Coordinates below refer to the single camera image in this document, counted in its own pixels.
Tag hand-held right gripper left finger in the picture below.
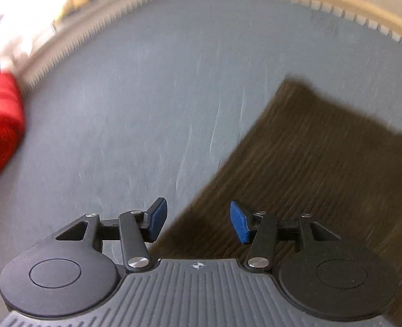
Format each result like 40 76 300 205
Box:
54 198 168 273

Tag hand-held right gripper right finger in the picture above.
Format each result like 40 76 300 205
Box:
230 200 345 273

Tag brown corduroy pants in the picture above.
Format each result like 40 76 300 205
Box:
150 78 402 327

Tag red folded blanket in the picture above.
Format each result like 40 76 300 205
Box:
0 71 26 201

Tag white plush toy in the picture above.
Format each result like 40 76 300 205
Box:
0 36 33 74

